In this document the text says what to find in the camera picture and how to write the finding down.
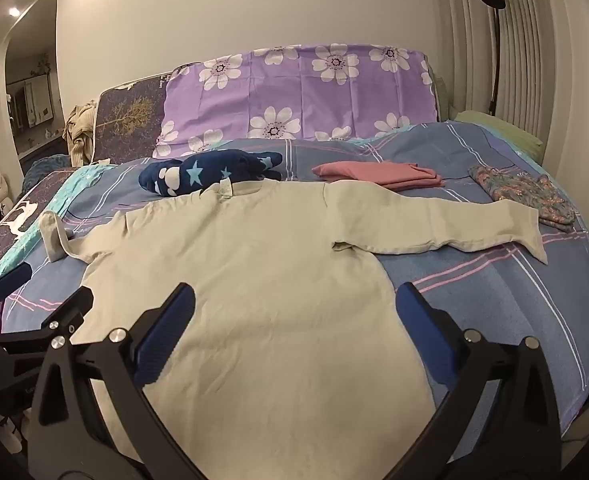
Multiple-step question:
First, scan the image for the beige long-sleeve shirt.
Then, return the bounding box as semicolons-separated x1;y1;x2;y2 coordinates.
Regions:
39;180;547;480

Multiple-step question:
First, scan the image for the purple floral pillow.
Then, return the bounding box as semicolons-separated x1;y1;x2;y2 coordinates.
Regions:
153;44;437;158

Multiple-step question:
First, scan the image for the green pillow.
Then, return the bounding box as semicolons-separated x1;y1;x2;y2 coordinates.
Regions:
454;110;545;162

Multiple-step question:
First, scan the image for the navy star print garment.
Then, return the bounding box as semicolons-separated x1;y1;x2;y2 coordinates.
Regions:
139;151;284;197

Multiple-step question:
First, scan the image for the blue plaid bed sheet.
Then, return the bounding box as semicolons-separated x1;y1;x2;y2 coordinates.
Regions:
0;122;589;426

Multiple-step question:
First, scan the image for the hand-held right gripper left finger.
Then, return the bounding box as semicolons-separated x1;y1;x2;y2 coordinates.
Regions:
27;282;198;480

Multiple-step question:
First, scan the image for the dark tree print blanket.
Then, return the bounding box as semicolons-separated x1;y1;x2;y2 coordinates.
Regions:
0;169;78;281

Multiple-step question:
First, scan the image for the white cat figurine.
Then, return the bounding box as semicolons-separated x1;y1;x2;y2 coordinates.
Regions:
0;170;14;213

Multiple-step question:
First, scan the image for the folded pink garment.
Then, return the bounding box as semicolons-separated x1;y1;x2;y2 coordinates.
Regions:
312;161;446;191

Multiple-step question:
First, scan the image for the beige cloth pile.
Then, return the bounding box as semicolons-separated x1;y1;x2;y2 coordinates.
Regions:
63;101;98;167

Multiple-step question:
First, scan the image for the dark tree print pillow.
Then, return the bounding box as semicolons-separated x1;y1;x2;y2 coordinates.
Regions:
92;77;171;164

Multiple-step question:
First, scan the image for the folded floral print garment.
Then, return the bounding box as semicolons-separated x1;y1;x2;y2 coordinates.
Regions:
469;165;576;233

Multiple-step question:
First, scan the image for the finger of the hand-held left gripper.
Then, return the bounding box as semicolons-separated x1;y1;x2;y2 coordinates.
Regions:
0;287;95;357
0;262;32;333

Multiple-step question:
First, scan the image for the dark teal knitted blanket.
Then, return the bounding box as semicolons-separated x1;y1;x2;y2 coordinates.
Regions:
22;154;72;188

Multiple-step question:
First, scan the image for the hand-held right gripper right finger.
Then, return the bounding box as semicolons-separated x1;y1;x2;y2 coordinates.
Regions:
381;281;562;480

